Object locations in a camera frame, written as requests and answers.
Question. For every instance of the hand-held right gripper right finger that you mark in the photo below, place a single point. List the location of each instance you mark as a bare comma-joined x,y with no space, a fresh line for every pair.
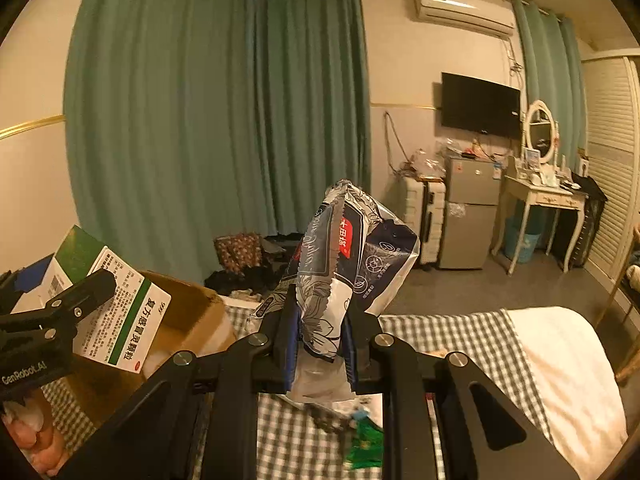
350,357

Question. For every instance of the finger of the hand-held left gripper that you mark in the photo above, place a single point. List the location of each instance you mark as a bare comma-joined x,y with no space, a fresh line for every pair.
10,285
75,300

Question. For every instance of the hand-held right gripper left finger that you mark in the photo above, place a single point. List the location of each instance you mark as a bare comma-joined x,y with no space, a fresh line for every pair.
291,355

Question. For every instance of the green and white book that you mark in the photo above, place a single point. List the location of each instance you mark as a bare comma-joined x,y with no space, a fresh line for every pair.
125,320

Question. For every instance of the brown cardboard box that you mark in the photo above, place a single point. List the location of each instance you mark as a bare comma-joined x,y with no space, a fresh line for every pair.
200,310

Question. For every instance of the shiny wrapper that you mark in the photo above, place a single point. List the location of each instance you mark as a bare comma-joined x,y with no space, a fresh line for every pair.
350,240

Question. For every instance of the person's left hand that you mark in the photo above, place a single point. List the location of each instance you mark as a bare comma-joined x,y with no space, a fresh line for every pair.
37,447

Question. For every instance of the dark clothes pile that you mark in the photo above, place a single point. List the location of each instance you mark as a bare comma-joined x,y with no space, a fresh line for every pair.
265,275

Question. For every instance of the green packet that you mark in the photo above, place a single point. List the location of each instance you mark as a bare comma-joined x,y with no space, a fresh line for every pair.
365,447

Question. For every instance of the green checked blanket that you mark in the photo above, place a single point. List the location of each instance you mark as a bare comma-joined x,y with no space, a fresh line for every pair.
450,335

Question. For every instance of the patterned fabric bag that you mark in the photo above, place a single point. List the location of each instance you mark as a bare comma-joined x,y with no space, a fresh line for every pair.
237,255

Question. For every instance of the white ribbed suitcase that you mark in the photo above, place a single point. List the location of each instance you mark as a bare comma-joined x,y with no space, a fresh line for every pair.
417,210

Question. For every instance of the silver small fridge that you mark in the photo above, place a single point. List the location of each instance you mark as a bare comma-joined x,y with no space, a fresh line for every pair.
467,210

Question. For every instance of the green curtain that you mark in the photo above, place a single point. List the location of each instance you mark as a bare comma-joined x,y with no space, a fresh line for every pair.
550,70
160,110
310,110

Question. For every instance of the blue trash bin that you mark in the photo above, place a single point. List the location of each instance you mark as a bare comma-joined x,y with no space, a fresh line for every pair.
522,240

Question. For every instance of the white dressing table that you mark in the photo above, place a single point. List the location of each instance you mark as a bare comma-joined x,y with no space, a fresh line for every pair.
540,192

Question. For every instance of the black bag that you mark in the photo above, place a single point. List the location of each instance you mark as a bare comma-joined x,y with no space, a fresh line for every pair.
587,220

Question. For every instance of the wooden chair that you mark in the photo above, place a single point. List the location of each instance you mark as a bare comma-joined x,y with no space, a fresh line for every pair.
625,310

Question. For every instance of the white oval vanity mirror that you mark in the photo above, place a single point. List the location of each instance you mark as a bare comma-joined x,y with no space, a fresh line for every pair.
540,130

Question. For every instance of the white louvred wardrobe door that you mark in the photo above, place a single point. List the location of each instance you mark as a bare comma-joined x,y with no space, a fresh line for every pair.
612,160

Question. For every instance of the white air conditioner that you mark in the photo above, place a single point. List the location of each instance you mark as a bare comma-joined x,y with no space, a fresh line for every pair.
465,10

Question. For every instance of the gold wall trim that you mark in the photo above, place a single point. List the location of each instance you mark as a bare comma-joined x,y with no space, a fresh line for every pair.
30,127

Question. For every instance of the black wall television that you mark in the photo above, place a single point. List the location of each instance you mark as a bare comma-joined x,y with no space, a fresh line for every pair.
480,105

